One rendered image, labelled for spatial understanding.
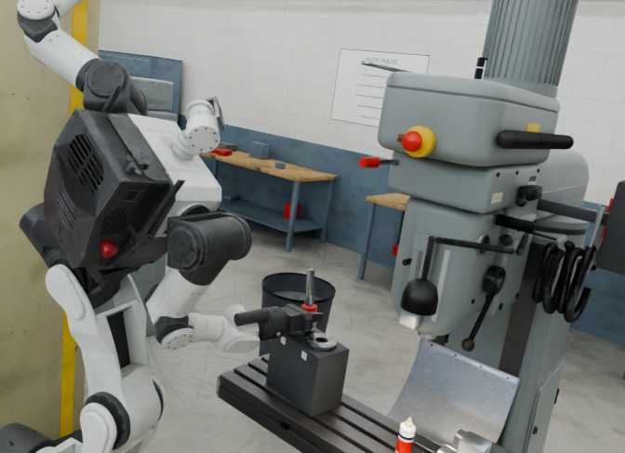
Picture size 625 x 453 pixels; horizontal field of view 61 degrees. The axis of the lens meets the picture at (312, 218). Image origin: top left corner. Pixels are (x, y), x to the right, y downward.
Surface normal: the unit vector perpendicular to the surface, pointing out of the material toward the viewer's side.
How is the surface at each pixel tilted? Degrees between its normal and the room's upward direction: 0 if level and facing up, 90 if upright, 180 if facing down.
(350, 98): 90
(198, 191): 76
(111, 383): 90
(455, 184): 90
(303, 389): 90
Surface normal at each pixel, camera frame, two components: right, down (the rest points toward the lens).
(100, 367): -0.43, 0.15
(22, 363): 0.77, 0.25
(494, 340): -0.62, 0.10
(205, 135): 0.22, 0.66
